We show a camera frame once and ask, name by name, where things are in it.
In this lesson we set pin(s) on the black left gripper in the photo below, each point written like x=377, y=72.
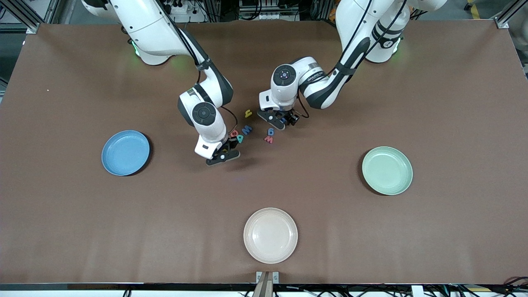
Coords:
x=288, y=116

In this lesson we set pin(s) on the red lowercase letter w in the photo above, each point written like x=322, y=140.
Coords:
x=268, y=140

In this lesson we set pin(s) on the white power strip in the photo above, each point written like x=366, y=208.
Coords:
x=196, y=16

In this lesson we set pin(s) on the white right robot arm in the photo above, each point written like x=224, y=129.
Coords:
x=144, y=24

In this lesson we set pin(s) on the metal bracket with beam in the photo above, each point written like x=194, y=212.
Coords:
x=267, y=284

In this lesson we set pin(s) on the orange packaged goods pile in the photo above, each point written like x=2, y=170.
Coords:
x=332, y=14

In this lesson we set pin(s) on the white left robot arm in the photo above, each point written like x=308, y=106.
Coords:
x=350, y=24

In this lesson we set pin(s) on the brown table cover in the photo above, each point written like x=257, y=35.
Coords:
x=185, y=206

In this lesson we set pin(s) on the cream plate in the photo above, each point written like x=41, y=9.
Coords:
x=270, y=235

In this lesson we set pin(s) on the red uppercase letter G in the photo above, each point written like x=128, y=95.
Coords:
x=233, y=132

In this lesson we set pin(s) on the grey rack equipment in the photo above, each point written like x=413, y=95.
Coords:
x=268, y=15

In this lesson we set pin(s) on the blue plate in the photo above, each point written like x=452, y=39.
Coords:
x=123, y=159

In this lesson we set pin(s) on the teal uppercase letter R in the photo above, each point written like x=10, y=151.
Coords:
x=241, y=139

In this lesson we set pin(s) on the aluminium frame post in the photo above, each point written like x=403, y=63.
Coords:
x=502, y=23
x=32, y=28

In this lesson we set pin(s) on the green plate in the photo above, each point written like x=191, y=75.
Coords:
x=387, y=171

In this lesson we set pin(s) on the blue uppercase letter M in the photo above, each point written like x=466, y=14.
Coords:
x=247, y=130

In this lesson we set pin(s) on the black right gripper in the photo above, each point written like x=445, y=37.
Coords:
x=230, y=143

